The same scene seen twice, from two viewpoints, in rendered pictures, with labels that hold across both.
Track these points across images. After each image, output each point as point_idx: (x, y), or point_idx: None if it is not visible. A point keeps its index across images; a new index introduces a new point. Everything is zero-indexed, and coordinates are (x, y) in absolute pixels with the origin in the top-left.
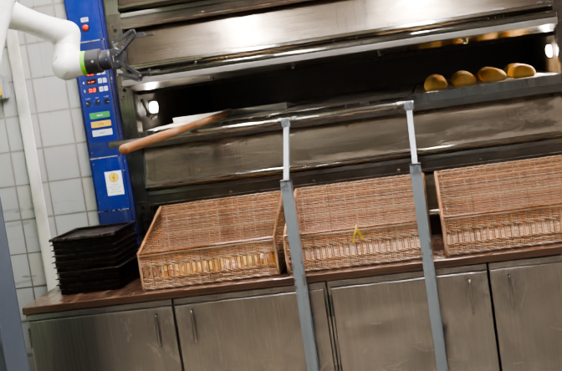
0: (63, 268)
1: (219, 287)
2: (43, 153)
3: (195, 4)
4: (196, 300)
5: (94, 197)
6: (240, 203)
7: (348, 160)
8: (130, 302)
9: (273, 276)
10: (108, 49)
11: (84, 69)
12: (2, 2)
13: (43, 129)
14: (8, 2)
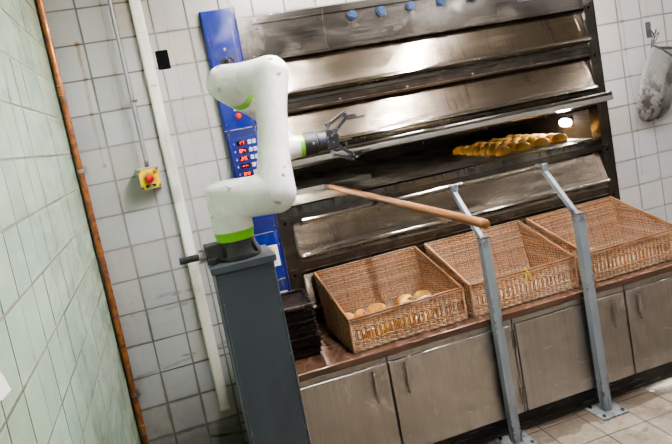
0: None
1: (427, 339)
2: (199, 236)
3: (334, 92)
4: (407, 353)
5: None
6: (382, 261)
7: None
8: (349, 366)
9: (462, 321)
10: (323, 131)
11: (304, 151)
12: (284, 82)
13: (198, 213)
14: (287, 83)
